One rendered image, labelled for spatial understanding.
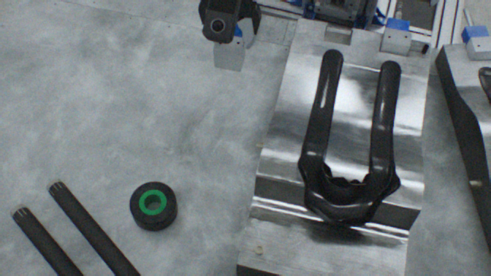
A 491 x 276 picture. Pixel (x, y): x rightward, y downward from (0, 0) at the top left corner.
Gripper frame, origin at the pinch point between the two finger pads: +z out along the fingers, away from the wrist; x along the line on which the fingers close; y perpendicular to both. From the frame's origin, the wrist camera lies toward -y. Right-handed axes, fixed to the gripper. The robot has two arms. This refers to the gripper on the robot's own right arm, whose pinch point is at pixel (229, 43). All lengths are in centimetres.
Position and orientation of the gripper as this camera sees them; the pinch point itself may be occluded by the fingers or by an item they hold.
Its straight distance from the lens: 101.5
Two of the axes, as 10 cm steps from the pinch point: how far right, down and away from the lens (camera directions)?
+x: -9.7, -2.1, 1.1
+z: -0.1, 4.9, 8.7
